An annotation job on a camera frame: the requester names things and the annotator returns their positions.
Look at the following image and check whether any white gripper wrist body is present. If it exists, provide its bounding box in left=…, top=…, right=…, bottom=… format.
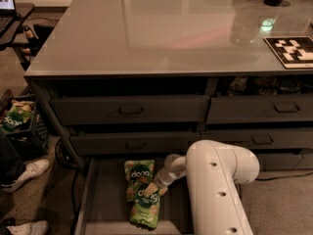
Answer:
left=154, top=168, right=177, bottom=189

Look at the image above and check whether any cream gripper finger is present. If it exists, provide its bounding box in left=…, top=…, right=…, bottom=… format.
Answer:
left=143, top=182, right=158, bottom=198

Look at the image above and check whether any green dang chip bag front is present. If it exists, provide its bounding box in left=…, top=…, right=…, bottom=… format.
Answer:
left=130, top=181, right=168, bottom=229

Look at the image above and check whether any green dang chip bag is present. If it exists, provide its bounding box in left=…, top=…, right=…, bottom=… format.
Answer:
left=124, top=160, right=155, bottom=202
left=130, top=181, right=168, bottom=229

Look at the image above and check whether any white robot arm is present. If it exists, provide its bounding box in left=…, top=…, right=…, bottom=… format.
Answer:
left=143, top=140, right=260, bottom=235

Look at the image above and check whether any green dang chip bag rear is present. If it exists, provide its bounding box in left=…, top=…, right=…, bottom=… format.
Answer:
left=124, top=160, right=155, bottom=202

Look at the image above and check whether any open bottom left drawer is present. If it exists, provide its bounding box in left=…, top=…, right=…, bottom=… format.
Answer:
left=74, top=159, right=194, bottom=235

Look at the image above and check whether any middle left drawer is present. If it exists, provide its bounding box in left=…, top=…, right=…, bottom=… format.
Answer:
left=70, top=131, right=200, bottom=156

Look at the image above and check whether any top right drawer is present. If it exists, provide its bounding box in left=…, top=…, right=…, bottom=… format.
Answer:
left=207, top=94, right=313, bottom=124

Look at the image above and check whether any middle right drawer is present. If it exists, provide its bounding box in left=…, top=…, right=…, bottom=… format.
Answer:
left=201, top=128, right=313, bottom=150

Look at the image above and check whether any top left drawer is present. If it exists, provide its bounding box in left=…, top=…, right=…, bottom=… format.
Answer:
left=50, top=95, right=209, bottom=125

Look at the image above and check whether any bottom right drawer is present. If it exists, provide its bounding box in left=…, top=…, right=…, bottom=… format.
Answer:
left=257, top=154, right=313, bottom=171

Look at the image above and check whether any grey drawer cabinet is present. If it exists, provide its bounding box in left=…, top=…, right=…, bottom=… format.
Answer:
left=25, top=0, right=313, bottom=168

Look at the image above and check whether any green dang bag in crate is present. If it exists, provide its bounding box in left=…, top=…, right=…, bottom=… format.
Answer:
left=1, top=111, right=32, bottom=134

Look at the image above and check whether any white shoe lower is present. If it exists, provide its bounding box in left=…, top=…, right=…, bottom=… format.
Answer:
left=7, top=220, right=49, bottom=235

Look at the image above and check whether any white shoe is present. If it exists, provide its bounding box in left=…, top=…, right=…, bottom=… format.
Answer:
left=7, top=220, right=49, bottom=235
left=1, top=159, right=50, bottom=193

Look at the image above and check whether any white shoe upper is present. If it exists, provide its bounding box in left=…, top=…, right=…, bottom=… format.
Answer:
left=1, top=159, right=50, bottom=193

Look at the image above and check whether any dark trouser leg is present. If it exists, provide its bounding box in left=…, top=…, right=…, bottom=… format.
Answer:
left=0, top=132, right=25, bottom=186

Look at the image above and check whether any black crate with snacks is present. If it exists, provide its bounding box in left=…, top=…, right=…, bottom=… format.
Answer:
left=1, top=95, right=50, bottom=161

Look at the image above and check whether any black white fiducial marker board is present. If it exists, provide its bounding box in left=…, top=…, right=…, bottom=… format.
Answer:
left=264, top=36, right=313, bottom=69

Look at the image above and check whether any laptop on side desk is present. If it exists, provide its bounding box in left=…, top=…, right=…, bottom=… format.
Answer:
left=0, top=0, right=17, bottom=36

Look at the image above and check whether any black cable left of cabinet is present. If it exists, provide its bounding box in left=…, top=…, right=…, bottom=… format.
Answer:
left=54, top=139, right=81, bottom=220

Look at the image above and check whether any black power cable on floor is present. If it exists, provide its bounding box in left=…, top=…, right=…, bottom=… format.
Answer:
left=255, top=170, right=313, bottom=182

